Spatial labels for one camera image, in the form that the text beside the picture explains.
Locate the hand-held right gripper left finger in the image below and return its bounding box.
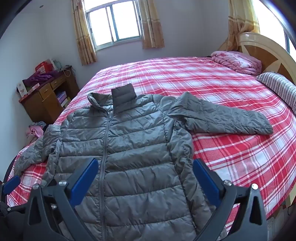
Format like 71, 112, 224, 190
26, 158, 99, 241

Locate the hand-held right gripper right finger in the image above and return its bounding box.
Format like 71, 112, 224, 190
193, 158, 269, 241

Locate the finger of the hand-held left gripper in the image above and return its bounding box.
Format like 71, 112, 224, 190
3, 175, 21, 194

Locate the grey puffer jacket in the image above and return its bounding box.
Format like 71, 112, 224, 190
14, 84, 273, 241

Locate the pile of pink clothes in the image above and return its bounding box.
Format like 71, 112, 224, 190
25, 121, 48, 145

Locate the dark bed footboard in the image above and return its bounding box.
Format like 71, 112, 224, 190
4, 155, 17, 184

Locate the bed with red plaid sheet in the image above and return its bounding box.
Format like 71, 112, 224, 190
7, 56, 296, 232

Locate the stack of boxes under desk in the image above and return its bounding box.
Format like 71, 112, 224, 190
55, 91, 72, 108

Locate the brown wooden desk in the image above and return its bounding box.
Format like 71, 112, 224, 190
18, 66, 80, 126

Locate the flat red box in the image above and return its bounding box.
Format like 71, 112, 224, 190
19, 83, 42, 103

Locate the white carton with red print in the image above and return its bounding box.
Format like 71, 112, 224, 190
17, 80, 29, 98

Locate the purple cloth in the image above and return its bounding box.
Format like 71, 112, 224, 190
22, 71, 59, 87

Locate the striped pillow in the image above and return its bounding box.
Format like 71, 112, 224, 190
255, 72, 296, 116

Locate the red gift box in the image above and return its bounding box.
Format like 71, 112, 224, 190
35, 59, 55, 73

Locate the pink folded quilt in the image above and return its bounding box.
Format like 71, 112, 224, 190
211, 50, 262, 76

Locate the wooden bed headboard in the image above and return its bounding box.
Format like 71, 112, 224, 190
238, 32, 296, 85

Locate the yellow patterned curtain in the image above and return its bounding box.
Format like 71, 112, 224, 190
218, 0, 259, 52
71, 0, 97, 66
139, 0, 165, 49

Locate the sliding window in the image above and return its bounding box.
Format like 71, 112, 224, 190
84, 0, 142, 50

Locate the window beside headboard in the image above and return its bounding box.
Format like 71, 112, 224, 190
254, 0, 296, 54

